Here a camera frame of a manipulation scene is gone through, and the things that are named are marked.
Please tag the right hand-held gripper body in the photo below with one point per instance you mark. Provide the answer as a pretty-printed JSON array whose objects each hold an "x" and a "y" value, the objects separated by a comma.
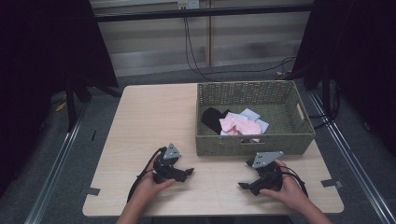
[{"x": 268, "y": 179}]

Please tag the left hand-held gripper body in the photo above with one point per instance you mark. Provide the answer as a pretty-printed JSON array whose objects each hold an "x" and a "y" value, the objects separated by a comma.
[{"x": 166, "y": 165}]

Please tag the person's right hand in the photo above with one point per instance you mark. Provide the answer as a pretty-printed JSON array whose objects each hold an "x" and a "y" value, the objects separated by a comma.
[{"x": 291, "y": 191}]

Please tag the person's left hand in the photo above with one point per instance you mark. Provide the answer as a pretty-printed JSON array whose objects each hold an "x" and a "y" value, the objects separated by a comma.
[{"x": 146, "y": 188}]

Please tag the pink sock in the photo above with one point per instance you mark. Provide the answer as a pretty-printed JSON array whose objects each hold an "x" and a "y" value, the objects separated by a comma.
[{"x": 244, "y": 127}]

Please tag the light blue sock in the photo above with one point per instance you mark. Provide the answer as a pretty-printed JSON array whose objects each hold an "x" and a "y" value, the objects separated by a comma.
[{"x": 252, "y": 114}]

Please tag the green woven basket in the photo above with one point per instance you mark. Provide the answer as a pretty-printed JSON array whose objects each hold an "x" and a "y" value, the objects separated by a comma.
[{"x": 280, "y": 124}]

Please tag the black sock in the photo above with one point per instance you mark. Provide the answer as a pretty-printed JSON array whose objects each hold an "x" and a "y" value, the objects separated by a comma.
[{"x": 211, "y": 119}]

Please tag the grey tape piece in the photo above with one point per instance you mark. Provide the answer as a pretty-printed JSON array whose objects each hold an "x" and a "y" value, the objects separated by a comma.
[
  {"x": 92, "y": 191},
  {"x": 331, "y": 183}
]

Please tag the black metal stand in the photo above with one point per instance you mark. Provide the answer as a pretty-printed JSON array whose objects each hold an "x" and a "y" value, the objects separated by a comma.
[{"x": 72, "y": 102}]

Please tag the yellow floor scrap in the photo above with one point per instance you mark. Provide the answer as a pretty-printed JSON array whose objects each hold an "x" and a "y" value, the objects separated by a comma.
[{"x": 61, "y": 106}]

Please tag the black curtain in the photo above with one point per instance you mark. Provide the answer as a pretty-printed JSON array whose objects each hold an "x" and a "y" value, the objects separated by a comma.
[
  {"x": 43, "y": 62},
  {"x": 358, "y": 62}
]

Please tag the black horizontal bar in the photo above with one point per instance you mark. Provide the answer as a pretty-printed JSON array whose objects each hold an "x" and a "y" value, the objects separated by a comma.
[{"x": 202, "y": 13}]

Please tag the metal floor rail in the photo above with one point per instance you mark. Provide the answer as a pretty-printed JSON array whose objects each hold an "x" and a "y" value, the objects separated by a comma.
[
  {"x": 351, "y": 155},
  {"x": 53, "y": 174}
]

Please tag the white wall socket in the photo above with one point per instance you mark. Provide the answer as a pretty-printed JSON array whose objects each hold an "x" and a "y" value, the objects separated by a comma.
[{"x": 188, "y": 4}]

